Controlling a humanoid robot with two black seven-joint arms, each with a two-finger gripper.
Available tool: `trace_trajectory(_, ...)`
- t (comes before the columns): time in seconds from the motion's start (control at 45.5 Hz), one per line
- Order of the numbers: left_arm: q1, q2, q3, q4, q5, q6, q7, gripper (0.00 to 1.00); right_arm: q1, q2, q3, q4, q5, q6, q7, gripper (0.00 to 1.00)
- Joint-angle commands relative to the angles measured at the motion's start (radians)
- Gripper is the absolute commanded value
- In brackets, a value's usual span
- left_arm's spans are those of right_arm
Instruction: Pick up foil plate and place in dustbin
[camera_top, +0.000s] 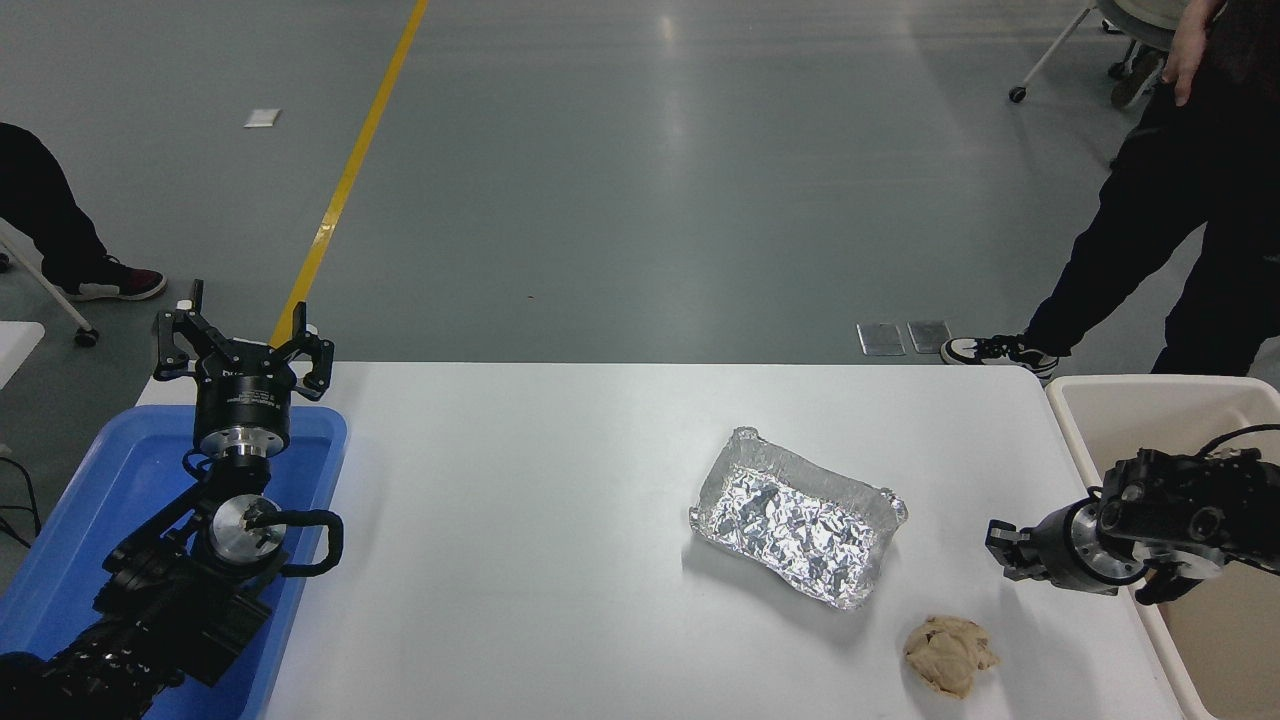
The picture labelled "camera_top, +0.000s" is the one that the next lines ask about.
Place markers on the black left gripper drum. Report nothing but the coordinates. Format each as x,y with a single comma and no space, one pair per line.
243,400

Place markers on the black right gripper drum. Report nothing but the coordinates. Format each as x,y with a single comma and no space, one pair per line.
1055,548

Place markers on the rectangular foil tray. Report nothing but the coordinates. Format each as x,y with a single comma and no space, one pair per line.
795,525

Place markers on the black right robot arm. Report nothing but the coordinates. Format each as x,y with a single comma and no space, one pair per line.
1190,510

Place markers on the grey metal floor plate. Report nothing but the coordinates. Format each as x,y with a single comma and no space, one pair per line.
929,335
881,338

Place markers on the person's hand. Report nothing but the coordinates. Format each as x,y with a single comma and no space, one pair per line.
1188,55

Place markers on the crumpled tan paper ball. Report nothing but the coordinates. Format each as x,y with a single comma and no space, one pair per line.
948,655

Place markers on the white chair leg with caster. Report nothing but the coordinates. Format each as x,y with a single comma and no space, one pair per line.
60,300

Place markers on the large pale bin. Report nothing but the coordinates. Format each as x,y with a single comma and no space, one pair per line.
1100,420

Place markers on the blue plastic tray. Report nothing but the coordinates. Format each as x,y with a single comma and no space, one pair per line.
110,480

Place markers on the white side table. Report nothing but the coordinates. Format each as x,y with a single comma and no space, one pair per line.
15,350

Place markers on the seated person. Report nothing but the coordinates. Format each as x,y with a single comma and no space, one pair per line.
40,215

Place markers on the white paper scrap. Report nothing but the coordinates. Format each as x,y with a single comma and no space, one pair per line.
262,118

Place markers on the standing person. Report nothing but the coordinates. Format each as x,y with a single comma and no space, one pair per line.
1150,200

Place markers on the person's feet under chair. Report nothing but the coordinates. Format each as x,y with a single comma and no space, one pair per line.
1135,80

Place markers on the grey wheeled chair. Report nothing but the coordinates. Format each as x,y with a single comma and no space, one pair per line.
1060,45

